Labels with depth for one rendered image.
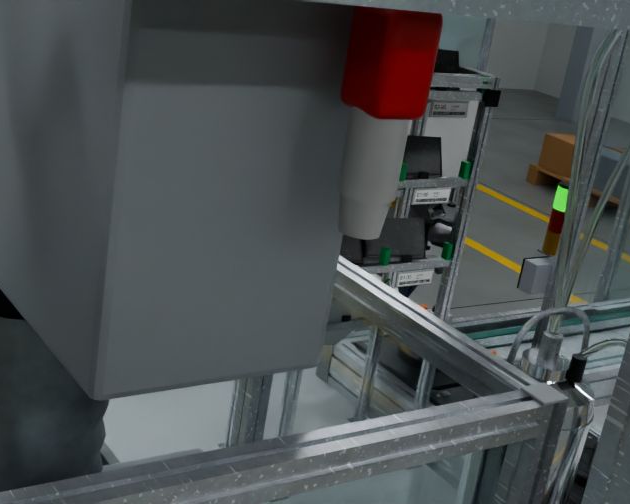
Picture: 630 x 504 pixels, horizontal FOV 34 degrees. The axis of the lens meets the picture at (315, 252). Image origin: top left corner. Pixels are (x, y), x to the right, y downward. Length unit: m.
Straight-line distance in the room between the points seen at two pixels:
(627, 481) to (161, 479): 0.40
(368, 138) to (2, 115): 0.33
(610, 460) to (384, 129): 0.37
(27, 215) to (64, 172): 0.09
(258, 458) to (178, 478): 0.06
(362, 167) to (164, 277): 0.16
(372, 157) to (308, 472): 0.23
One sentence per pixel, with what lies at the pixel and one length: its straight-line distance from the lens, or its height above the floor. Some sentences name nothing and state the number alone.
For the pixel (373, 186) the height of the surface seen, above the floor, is 1.74.
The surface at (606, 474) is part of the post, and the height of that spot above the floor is 1.50.
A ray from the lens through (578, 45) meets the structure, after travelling 11.45.
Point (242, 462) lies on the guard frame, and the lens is 0.72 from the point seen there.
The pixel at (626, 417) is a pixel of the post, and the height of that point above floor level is 1.56.
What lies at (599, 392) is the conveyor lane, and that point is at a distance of 2.59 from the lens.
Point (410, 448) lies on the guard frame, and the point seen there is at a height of 1.53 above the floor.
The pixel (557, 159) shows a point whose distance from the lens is 8.27.
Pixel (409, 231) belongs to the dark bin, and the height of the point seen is 1.35.
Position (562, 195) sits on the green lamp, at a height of 1.39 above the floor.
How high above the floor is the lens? 1.92
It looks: 19 degrees down
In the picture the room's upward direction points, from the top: 10 degrees clockwise
